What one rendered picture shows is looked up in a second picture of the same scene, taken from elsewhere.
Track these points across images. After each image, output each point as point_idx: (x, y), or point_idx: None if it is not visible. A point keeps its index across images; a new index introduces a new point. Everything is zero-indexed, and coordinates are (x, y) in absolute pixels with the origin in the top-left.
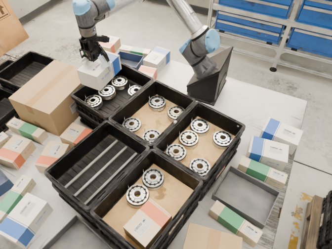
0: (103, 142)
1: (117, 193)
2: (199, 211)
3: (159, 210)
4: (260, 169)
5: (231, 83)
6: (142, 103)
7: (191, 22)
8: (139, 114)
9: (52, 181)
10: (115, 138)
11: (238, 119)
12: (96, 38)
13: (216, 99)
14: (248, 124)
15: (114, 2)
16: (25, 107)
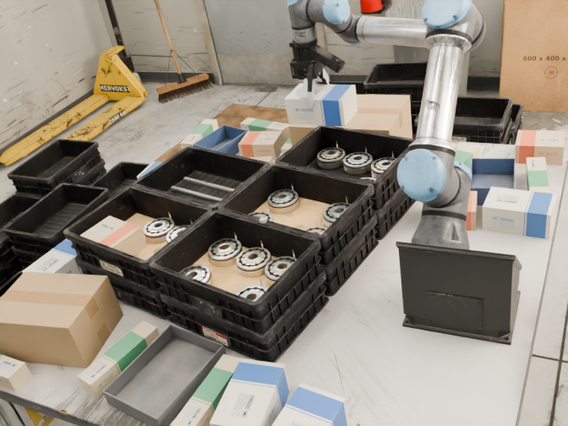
0: None
1: (159, 207)
2: (156, 324)
3: (120, 237)
4: (208, 386)
5: (502, 356)
6: (337, 201)
7: (419, 117)
8: (314, 205)
9: (175, 154)
10: None
11: (368, 372)
12: (310, 51)
13: (422, 324)
14: (352, 390)
15: (380, 24)
16: None
